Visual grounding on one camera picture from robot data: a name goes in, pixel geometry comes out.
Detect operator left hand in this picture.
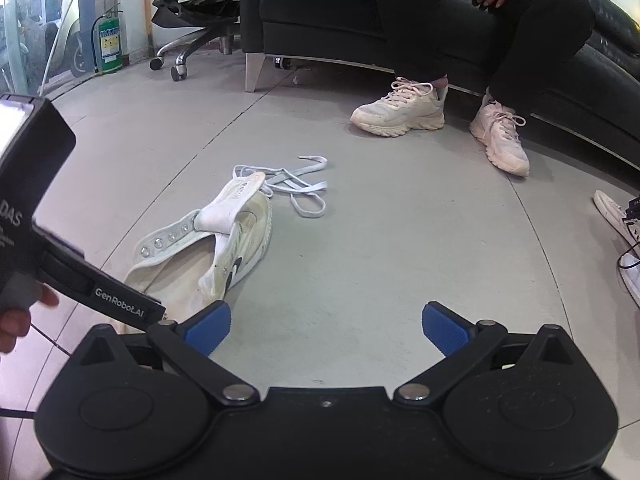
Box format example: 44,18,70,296
0,284,60,354

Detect seated person black trousers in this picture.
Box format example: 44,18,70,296
374,0,594,116

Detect white canvas sneaker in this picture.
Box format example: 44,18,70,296
124,171,272,322

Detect black leather sofa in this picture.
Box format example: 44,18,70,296
240,0,639,165

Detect black office chair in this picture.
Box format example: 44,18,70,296
149,0,240,82

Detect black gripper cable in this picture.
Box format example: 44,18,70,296
0,323,74,421

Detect green fire extinguisher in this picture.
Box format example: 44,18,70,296
91,3,122,74

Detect pink chunky sneaker right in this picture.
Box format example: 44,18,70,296
470,92,530,178

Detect white shoelace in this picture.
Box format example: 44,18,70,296
232,155,329,219

